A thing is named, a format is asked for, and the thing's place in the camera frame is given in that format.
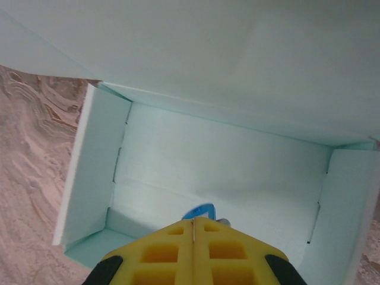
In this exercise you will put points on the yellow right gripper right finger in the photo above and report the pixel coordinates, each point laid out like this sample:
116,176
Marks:
202,255

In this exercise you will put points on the small blue plastic item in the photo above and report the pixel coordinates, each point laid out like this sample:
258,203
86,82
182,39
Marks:
202,211

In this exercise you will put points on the teal and white paper box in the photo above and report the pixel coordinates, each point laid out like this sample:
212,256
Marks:
207,148

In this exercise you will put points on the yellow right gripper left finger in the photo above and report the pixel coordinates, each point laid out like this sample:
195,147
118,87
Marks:
184,255

